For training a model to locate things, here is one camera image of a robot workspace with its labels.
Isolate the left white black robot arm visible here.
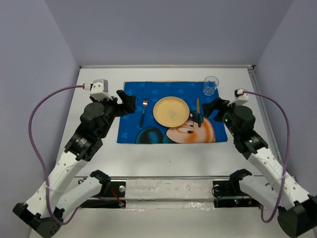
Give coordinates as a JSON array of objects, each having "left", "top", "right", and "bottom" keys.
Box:
[{"left": 13, "top": 90, "right": 136, "bottom": 238}]

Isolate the blue cartoon placemat cloth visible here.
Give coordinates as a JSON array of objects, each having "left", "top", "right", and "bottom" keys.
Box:
[{"left": 117, "top": 81, "right": 227, "bottom": 144}]

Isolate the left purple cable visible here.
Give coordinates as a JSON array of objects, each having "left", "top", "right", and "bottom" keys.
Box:
[{"left": 28, "top": 84, "right": 86, "bottom": 226}]

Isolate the metal table edge rail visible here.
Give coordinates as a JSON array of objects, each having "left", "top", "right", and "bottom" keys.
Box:
[{"left": 80, "top": 64, "right": 254, "bottom": 69}]

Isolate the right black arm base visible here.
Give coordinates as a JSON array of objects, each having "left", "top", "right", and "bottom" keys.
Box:
[{"left": 211, "top": 169, "right": 260, "bottom": 208}]

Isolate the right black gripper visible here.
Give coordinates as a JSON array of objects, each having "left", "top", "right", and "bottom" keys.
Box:
[{"left": 202, "top": 96, "right": 244, "bottom": 138}]

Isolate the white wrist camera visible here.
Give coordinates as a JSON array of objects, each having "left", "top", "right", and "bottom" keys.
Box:
[
  {"left": 83, "top": 79, "right": 112, "bottom": 101},
  {"left": 227, "top": 89, "right": 249, "bottom": 107}
]

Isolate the gold knife dark handle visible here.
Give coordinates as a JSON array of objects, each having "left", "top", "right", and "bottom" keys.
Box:
[{"left": 196, "top": 98, "right": 202, "bottom": 127}]

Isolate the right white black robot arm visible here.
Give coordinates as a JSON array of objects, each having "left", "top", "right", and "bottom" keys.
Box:
[{"left": 202, "top": 98, "right": 317, "bottom": 238}]

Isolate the gold fork dark handle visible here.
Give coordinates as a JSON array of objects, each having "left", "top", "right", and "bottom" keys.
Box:
[{"left": 139, "top": 99, "right": 148, "bottom": 127}]

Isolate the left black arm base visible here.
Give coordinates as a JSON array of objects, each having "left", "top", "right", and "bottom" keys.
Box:
[{"left": 81, "top": 179, "right": 126, "bottom": 209}]

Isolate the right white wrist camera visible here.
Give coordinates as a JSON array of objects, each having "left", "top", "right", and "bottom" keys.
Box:
[{"left": 227, "top": 89, "right": 249, "bottom": 107}]

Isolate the tan round plate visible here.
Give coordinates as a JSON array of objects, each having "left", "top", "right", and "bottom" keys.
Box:
[{"left": 153, "top": 96, "right": 190, "bottom": 128}]

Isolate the clear plastic cup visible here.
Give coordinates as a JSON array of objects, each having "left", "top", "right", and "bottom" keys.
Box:
[{"left": 203, "top": 76, "right": 219, "bottom": 96}]

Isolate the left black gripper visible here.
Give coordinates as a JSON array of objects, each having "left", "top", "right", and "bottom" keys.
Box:
[{"left": 90, "top": 90, "right": 136, "bottom": 138}]

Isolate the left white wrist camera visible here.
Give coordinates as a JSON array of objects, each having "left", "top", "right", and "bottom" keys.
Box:
[{"left": 83, "top": 79, "right": 112, "bottom": 101}]

